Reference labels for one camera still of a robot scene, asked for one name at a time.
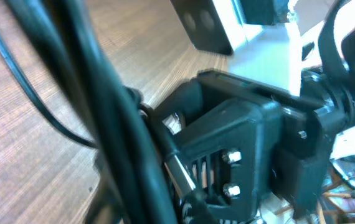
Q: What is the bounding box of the black usb cable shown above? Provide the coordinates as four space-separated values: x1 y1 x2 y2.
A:
0 0 178 224

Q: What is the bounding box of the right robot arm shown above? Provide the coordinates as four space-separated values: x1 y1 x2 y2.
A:
149 1 355 223

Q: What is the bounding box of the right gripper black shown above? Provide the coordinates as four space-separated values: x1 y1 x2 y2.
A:
148 70 347 223

